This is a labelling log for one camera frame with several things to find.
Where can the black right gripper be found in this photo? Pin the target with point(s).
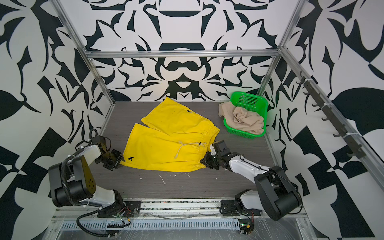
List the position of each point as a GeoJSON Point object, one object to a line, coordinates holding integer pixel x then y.
{"type": "Point", "coordinates": [207, 161]}

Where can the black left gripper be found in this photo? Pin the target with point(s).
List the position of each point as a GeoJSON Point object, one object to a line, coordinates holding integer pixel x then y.
{"type": "Point", "coordinates": [118, 158]}

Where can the yellow shorts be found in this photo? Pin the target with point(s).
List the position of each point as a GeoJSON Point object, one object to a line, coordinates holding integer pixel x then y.
{"type": "Point", "coordinates": [171, 138]}

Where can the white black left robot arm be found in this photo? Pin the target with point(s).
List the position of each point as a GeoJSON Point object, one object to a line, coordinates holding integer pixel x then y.
{"type": "Point", "coordinates": [73, 184]}

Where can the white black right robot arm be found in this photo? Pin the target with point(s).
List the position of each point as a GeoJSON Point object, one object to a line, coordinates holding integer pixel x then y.
{"type": "Point", "coordinates": [275, 194]}

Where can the beige shorts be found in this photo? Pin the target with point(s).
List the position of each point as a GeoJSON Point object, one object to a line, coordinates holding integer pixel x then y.
{"type": "Point", "coordinates": [241, 119]}

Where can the green plastic basket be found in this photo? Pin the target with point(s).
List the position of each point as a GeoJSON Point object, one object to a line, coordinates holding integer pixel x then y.
{"type": "Point", "coordinates": [251, 103]}

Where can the small green-lit electronics board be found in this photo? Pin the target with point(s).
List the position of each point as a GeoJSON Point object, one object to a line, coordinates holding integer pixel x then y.
{"type": "Point", "coordinates": [245, 226]}

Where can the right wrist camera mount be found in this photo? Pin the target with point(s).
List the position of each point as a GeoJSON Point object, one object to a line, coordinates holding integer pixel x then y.
{"type": "Point", "coordinates": [220, 148]}

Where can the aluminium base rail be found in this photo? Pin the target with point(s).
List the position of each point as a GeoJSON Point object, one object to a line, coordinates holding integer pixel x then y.
{"type": "Point", "coordinates": [184, 209]}

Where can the white slotted cable duct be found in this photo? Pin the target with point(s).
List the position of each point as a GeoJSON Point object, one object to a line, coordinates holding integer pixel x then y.
{"type": "Point", "coordinates": [176, 224]}

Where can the black wall hook rack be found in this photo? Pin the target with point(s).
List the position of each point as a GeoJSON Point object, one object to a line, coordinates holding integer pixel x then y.
{"type": "Point", "coordinates": [333, 116]}

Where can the aluminium cage frame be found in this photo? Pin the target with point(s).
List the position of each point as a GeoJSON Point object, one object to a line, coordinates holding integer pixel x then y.
{"type": "Point", "coordinates": [371, 161]}

